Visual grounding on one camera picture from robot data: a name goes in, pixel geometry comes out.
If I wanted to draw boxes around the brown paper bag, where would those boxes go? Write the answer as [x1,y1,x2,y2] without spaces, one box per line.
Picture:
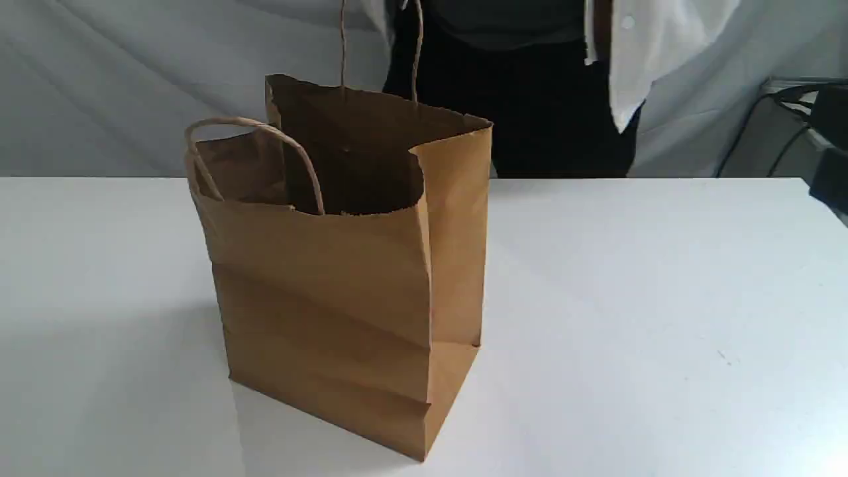
[184,23,492,462]

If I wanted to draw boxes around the person in white jacket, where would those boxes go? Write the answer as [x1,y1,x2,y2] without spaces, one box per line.
[361,1,739,179]

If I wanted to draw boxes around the white backdrop cloth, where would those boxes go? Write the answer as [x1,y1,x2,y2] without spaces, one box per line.
[1,1,846,176]

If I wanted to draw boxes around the black cables at right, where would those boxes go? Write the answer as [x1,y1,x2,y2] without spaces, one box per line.
[715,79,848,213]

